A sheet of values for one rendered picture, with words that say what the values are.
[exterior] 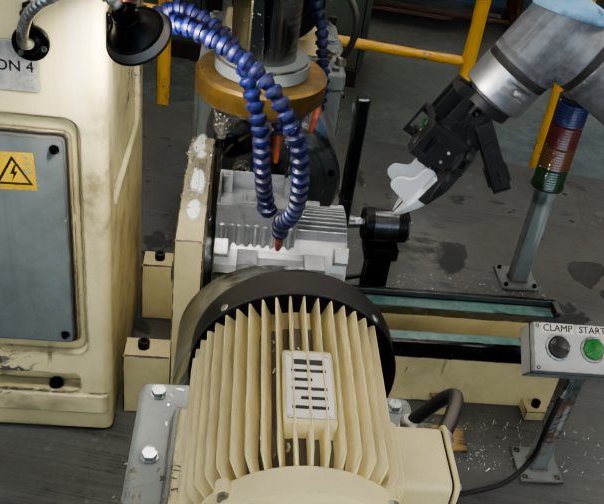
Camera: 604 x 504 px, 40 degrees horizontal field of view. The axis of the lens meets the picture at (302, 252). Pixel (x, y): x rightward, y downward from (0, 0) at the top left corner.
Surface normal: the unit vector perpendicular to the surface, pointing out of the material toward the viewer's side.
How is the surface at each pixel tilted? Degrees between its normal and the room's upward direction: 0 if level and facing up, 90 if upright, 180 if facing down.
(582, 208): 0
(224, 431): 42
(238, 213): 90
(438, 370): 90
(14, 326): 90
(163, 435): 0
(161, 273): 90
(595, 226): 0
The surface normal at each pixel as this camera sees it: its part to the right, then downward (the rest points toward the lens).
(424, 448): 0.11, -0.81
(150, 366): 0.04, 0.57
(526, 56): -0.34, 0.29
